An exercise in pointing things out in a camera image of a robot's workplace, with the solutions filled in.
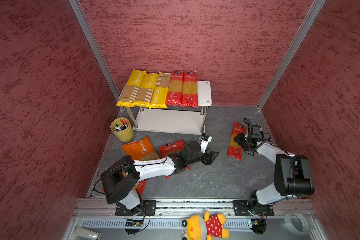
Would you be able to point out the right aluminium corner post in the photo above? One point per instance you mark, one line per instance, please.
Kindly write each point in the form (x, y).
(305, 26)

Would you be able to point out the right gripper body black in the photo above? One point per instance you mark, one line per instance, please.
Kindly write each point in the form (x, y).
(243, 141)

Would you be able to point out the yellow pen cup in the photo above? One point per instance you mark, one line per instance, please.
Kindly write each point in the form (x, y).
(122, 129)

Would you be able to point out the yellow spaghetti pack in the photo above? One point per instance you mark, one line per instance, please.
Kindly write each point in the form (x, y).
(145, 93)
(160, 92)
(131, 89)

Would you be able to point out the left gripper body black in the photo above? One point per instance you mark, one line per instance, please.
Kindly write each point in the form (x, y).
(198, 158)

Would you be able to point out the grey cylinder on rail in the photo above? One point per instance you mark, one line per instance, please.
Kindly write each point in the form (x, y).
(87, 234)

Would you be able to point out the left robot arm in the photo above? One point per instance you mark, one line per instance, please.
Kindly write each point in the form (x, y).
(118, 181)

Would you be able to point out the clear tape roll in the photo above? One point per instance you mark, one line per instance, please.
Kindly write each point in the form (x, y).
(297, 224)

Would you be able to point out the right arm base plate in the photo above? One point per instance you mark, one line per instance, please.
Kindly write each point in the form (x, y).
(245, 208)

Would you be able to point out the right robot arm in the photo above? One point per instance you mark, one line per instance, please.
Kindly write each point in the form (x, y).
(292, 177)

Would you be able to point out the yellow plush toy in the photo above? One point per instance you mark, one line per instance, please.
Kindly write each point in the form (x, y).
(207, 227)

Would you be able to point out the orange macaroni bag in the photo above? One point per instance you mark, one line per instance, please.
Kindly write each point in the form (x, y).
(141, 150)

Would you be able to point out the left aluminium corner post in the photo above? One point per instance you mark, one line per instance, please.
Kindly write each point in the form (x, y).
(85, 26)

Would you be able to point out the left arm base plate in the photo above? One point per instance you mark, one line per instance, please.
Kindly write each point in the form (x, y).
(145, 208)

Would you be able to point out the red macaroni bag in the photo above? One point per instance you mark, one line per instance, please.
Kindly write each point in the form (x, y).
(140, 186)
(172, 148)

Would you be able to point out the aluminium corner post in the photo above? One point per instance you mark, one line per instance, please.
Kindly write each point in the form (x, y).
(305, 26)
(85, 26)

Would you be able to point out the white two-tier shelf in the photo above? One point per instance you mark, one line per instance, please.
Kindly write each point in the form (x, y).
(175, 121)

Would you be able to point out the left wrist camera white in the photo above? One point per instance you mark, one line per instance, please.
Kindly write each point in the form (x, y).
(205, 139)

